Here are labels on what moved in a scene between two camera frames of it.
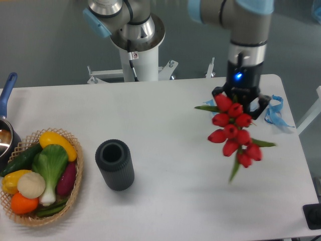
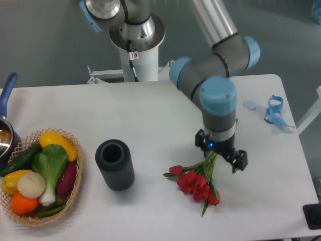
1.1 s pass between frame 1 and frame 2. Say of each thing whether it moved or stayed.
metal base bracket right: stayed
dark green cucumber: stayed
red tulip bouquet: moved
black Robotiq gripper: moved
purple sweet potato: stayed
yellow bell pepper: stayed
